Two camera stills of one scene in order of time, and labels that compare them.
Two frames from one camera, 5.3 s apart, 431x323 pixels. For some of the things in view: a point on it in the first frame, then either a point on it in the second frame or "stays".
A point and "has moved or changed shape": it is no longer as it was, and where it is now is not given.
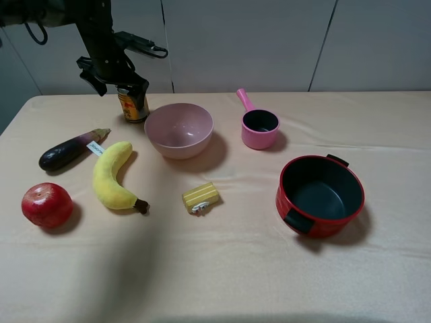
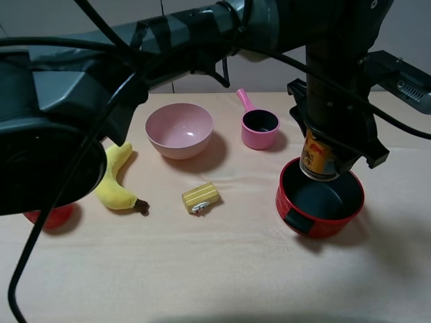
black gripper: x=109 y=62 -> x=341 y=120
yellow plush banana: x=106 y=185 stays
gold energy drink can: x=132 y=114 has moved or changed shape
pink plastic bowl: x=179 y=130 stays
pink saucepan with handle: x=259 y=126 stays
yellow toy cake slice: x=196 y=199 stays
